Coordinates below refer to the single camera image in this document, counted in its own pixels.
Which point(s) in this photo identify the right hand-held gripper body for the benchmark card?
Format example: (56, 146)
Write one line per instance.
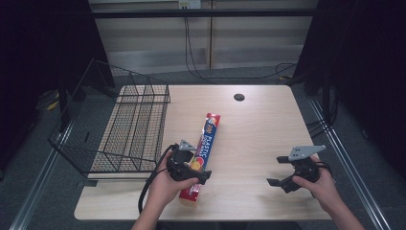
(304, 167)

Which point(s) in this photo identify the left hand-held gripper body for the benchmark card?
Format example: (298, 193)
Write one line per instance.
(180, 161)

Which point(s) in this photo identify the blue and red plastic wrap box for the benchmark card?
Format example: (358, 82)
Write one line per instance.
(209, 134)

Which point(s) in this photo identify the person's right hand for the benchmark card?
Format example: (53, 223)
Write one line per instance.
(324, 188)

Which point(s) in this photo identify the person's left hand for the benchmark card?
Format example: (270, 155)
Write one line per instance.
(162, 188)

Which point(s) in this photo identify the black curtain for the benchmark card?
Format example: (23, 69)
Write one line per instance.
(367, 64)
(35, 48)

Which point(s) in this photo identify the metal floor rail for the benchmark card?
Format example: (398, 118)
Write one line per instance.
(348, 166)
(35, 188)

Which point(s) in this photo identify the black horizontal frame bar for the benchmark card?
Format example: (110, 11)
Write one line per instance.
(204, 13)

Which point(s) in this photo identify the white wall outlet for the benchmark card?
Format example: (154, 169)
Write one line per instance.
(189, 4)

